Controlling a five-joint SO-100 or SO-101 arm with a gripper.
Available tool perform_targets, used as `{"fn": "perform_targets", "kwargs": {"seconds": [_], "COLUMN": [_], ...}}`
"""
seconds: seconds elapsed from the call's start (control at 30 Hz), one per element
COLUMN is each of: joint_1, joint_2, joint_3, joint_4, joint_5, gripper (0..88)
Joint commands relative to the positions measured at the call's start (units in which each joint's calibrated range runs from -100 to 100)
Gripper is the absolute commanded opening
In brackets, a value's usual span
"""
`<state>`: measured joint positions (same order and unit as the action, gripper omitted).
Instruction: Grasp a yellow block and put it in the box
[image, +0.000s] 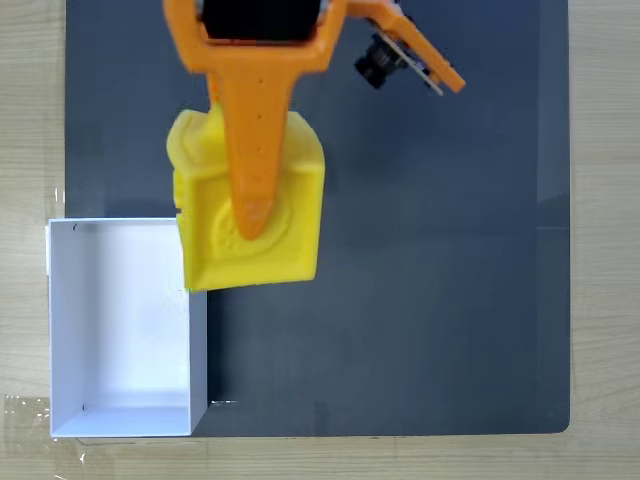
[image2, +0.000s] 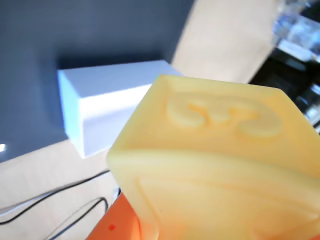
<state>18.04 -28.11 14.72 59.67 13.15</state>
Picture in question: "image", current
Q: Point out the white open cardboard box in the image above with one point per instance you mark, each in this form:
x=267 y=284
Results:
x=125 y=340

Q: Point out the dark grey table mat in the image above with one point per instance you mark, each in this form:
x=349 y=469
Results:
x=425 y=250

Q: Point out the yellow toy block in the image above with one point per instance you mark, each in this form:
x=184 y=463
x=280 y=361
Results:
x=280 y=230

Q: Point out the clear tape piece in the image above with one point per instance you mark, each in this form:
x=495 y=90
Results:
x=27 y=410

